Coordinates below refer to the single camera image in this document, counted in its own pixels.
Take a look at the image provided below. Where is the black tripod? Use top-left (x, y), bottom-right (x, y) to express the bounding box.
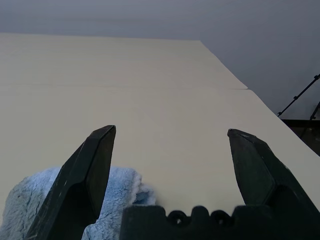
top-left (276, 73), bottom-right (320, 121)

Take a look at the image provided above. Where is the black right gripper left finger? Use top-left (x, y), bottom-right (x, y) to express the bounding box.
top-left (26, 124), bottom-right (117, 240)

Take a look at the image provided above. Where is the light blue fluffy rag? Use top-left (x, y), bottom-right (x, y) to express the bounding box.
top-left (1, 166), bottom-right (157, 240)

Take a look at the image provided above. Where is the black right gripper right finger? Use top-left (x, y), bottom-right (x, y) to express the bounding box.
top-left (226, 128), bottom-right (320, 216)

